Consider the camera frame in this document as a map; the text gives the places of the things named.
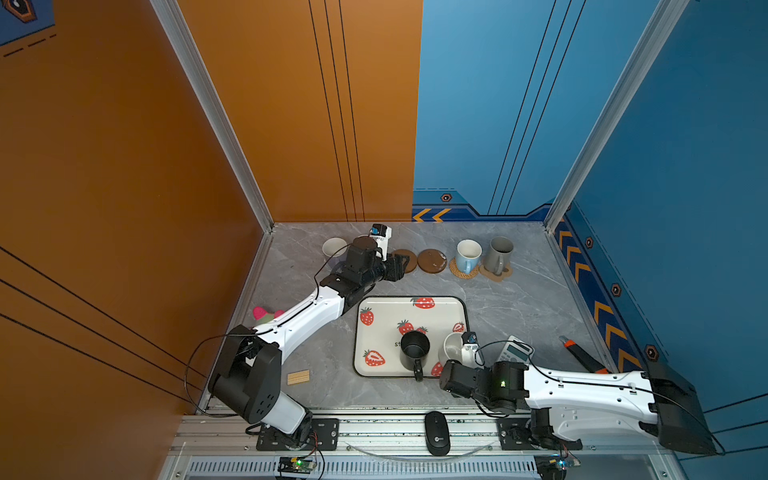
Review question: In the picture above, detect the light blue mug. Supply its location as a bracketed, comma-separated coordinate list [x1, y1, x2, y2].
[455, 239, 483, 275]

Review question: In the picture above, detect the grey mug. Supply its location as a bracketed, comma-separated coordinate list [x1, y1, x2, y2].
[483, 236, 514, 276]

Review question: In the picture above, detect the cork paw print coaster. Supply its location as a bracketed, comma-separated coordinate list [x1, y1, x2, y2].
[479, 264, 513, 283]

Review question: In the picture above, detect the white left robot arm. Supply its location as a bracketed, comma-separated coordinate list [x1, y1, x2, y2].
[208, 224, 408, 445]

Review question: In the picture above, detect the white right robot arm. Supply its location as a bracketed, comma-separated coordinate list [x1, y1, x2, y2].
[439, 360, 722, 456]

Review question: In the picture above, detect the plain brown round coaster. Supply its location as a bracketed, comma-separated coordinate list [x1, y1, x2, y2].
[393, 249, 418, 273]

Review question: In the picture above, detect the scratched brown round coaster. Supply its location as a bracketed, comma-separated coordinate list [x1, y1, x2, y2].
[417, 248, 448, 274]

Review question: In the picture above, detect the woven rattan round coaster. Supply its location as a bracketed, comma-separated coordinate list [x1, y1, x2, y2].
[448, 259, 479, 280]

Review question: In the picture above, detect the white scientific calculator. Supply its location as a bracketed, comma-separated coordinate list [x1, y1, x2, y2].
[498, 335, 535, 364]

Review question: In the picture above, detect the white strawberry serving tray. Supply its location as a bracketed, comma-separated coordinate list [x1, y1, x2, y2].
[353, 296, 469, 379]

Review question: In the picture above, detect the black computer mouse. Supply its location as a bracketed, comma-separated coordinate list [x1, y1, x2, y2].
[424, 411, 451, 457]

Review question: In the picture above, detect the black mug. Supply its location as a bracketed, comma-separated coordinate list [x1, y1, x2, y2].
[400, 330, 431, 382]

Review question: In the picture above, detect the circuit board right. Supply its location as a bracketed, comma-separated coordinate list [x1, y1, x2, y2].
[534, 456, 582, 480]

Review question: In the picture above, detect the black orange utility knife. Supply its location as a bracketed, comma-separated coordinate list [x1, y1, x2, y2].
[560, 337, 610, 374]

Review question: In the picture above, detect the white pink plush toy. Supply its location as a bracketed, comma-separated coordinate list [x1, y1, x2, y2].
[252, 306, 285, 326]

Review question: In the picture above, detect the small wooden block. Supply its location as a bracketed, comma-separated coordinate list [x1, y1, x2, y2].
[286, 369, 310, 386]

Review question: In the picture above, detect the green circuit board left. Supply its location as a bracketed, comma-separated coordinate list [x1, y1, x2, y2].
[277, 457, 318, 478]

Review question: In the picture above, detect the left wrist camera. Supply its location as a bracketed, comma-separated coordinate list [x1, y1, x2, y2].
[369, 223, 392, 260]

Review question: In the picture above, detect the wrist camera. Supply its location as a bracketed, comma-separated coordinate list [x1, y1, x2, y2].
[369, 223, 392, 260]
[460, 331, 479, 368]

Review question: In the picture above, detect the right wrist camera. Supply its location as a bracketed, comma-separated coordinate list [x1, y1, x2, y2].
[460, 331, 479, 368]

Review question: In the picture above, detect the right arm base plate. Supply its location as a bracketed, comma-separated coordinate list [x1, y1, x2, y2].
[496, 418, 584, 451]

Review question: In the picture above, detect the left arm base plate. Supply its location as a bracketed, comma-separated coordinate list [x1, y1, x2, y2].
[256, 418, 340, 452]

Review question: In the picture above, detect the aluminium front rail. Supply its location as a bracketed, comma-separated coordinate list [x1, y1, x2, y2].
[168, 406, 668, 460]

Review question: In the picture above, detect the aluminium corner post left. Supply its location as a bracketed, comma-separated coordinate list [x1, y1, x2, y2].
[150, 0, 274, 234]

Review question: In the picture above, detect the aluminium corner post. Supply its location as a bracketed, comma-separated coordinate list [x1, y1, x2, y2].
[150, 0, 274, 234]
[543, 0, 689, 234]

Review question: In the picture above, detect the aluminium corner post right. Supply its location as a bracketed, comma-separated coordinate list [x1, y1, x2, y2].
[543, 0, 689, 234]

